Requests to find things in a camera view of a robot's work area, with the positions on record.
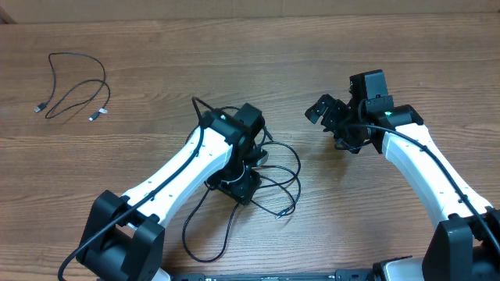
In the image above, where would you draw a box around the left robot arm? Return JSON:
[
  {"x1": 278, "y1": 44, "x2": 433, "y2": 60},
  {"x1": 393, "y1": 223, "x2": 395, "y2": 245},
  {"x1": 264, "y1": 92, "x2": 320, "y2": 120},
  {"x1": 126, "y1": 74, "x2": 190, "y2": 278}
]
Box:
[{"x1": 76, "y1": 103, "x2": 267, "y2": 281}]

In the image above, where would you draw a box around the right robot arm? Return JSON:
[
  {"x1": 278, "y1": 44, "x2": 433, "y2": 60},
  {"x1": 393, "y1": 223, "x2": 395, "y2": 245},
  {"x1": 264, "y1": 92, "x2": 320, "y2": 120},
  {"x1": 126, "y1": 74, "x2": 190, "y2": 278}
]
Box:
[{"x1": 305, "y1": 69, "x2": 499, "y2": 281}]

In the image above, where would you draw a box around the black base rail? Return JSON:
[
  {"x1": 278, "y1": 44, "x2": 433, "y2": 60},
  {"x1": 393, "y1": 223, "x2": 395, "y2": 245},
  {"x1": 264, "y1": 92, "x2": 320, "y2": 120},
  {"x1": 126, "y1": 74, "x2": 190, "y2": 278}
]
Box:
[{"x1": 171, "y1": 269, "x2": 380, "y2": 281}]

